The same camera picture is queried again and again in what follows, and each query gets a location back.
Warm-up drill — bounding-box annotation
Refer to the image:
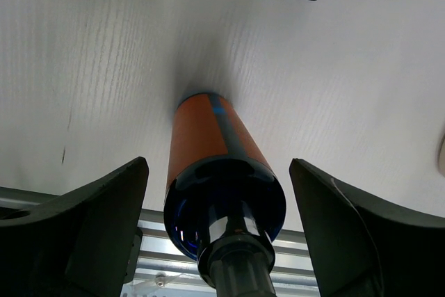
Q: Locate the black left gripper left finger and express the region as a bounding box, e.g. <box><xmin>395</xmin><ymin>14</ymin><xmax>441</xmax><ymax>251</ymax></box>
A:
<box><xmin>1</xmin><ymin>157</ymin><xmax>149</xmax><ymax>296</ymax></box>

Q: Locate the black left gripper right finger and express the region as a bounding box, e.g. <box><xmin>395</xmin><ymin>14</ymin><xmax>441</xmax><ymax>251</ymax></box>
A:
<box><xmin>289</xmin><ymin>159</ymin><xmax>444</xmax><ymax>296</ymax></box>

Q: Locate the beige pump bottle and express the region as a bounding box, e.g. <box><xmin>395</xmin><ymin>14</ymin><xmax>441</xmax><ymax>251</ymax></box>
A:
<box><xmin>437</xmin><ymin>133</ymin><xmax>445</xmax><ymax>177</ymax></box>

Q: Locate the orange blue pump bottle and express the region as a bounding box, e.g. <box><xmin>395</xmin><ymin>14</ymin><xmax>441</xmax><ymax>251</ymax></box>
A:
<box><xmin>163</xmin><ymin>93</ymin><xmax>286</xmax><ymax>296</ymax></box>

